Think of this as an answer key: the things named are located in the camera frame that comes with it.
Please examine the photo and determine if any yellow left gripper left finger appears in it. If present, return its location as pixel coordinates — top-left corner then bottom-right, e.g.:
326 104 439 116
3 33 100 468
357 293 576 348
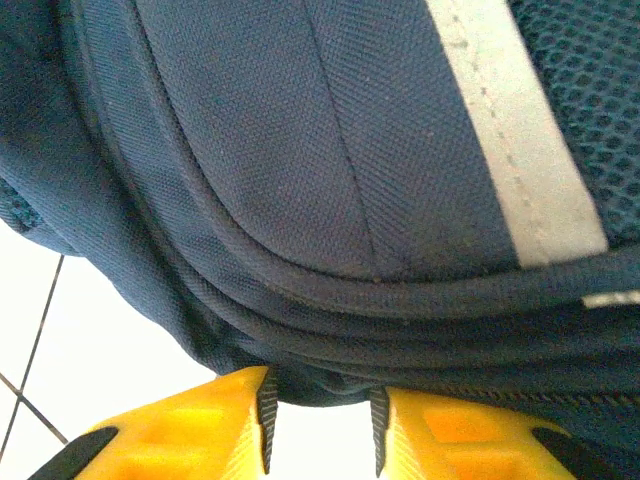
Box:
28 364 279 480

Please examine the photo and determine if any navy blue backpack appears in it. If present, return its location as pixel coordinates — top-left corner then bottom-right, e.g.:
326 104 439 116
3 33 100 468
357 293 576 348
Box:
0 0 640 480

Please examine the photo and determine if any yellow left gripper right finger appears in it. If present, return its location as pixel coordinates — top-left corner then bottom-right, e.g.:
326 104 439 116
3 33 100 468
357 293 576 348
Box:
368 385 581 480

